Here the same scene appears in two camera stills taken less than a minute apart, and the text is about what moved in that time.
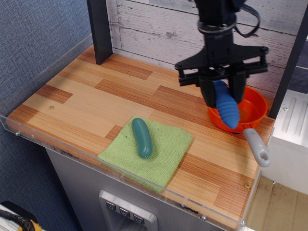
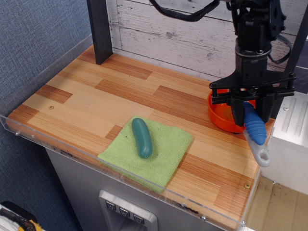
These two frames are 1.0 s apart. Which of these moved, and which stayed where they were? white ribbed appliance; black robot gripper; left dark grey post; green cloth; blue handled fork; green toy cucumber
Moved: blue handled fork; black robot gripper
Stayed: left dark grey post; green toy cucumber; white ribbed appliance; green cloth
